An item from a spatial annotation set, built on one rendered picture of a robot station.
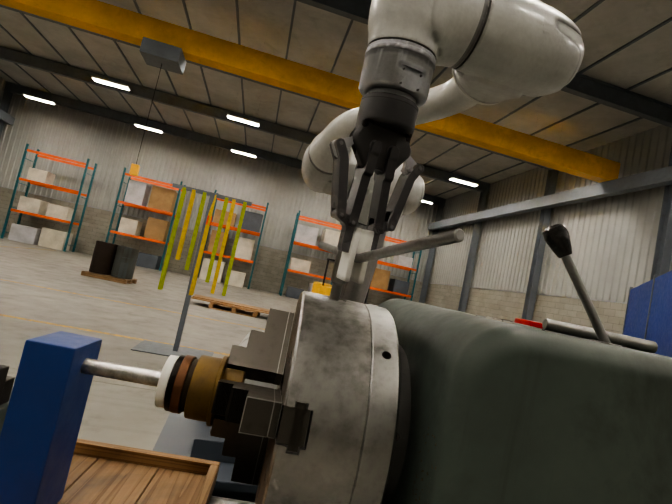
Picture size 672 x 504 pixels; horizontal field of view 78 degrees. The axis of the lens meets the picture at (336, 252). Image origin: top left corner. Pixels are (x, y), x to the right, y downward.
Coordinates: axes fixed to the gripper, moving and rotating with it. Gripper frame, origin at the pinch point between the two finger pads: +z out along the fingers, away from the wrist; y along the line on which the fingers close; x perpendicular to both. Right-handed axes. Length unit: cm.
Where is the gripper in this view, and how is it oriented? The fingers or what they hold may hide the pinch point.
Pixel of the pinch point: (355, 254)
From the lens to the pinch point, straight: 54.6
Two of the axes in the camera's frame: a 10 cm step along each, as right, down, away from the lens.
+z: -2.2, 9.7, 0.4
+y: 9.1, 1.9, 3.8
